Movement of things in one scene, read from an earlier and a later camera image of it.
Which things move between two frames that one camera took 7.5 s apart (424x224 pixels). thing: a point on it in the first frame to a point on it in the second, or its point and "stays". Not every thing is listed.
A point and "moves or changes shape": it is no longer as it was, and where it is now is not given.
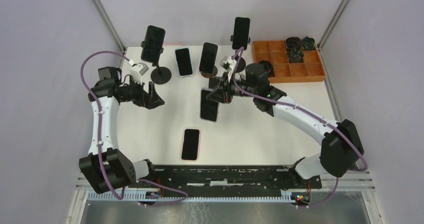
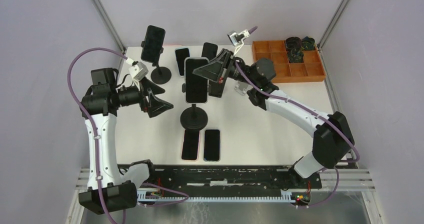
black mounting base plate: (232, 178) stays
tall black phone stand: (241, 64) moves or changes shape
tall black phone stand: (160, 75) stays
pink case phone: (191, 144) stays
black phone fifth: (184, 61) stays
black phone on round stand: (208, 58) stays
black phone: (241, 33) to (196, 87)
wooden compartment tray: (311, 70) stays
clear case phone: (209, 108) to (212, 145)
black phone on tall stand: (153, 44) stays
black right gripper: (222, 92) to (218, 69)
